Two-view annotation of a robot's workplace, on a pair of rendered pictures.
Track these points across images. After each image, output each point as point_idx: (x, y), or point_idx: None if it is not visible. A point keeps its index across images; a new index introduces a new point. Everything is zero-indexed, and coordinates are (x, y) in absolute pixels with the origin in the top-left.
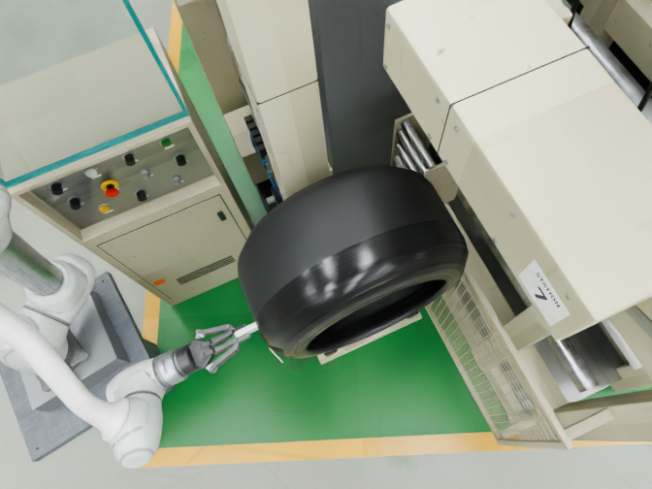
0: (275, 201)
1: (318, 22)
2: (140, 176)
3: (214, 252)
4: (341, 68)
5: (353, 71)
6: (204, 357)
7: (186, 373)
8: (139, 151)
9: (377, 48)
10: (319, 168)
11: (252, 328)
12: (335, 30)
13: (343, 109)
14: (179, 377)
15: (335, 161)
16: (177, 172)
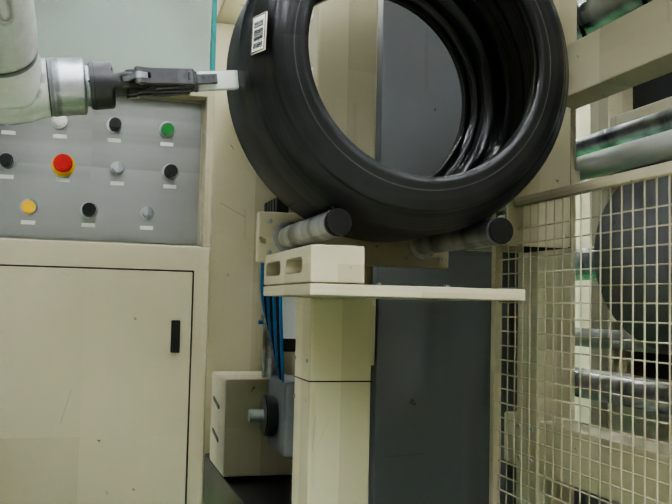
0: (263, 415)
1: (384, 4)
2: (106, 175)
3: (118, 466)
4: (403, 83)
5: (417, 97)
6: (133, 71)
7: (94, 71)
8: (129, 127)
9: (446, 78)
10: (366, 31)
11: (226, 70)
12: (400, 24)
13: (402, 159)
14: (79, 67)
15: (382, 277)
16: (153, 202)
